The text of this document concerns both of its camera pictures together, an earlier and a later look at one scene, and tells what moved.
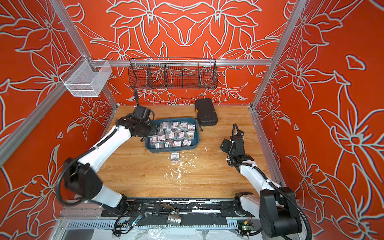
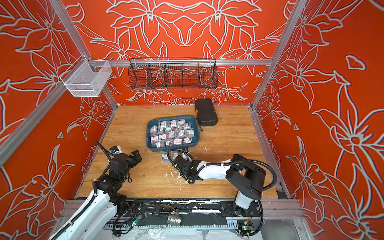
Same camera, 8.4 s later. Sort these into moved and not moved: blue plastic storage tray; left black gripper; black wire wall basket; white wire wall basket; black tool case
Moved: left black gripper
Not moved: black wire wall basket; white wire wall basket; black tool case; blue plastic storage tray
